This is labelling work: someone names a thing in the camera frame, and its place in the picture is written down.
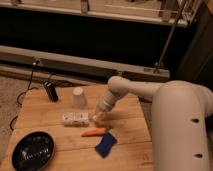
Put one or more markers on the black round plate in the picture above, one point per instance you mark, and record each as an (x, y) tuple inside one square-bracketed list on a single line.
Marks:
[(33, 152)]

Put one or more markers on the white paper cup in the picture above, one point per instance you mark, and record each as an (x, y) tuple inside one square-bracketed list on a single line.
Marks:
[(79, 98)]

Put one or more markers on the orange carrot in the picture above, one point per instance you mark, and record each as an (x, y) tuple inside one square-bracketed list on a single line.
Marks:
[(94, 132)]

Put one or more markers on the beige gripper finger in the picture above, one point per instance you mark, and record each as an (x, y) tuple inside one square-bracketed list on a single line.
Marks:
[(103, 120), (97, 116)]

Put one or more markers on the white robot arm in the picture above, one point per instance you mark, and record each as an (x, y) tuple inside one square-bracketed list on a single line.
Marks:
[(178, 113)]

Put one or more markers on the black rectangular device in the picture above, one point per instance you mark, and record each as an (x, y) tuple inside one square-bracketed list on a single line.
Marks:
[(51, 91)]

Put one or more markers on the blue sponge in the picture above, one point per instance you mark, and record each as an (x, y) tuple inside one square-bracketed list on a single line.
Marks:
[(105, 145)]

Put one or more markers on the metal pole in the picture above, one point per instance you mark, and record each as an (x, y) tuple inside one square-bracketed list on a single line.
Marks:
[(159, 63)]

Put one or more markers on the grey baseboard rail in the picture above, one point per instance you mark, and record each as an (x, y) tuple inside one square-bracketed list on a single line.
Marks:
[(89, 66)]

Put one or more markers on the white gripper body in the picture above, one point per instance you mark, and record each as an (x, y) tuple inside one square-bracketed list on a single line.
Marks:
[(107, 101)]

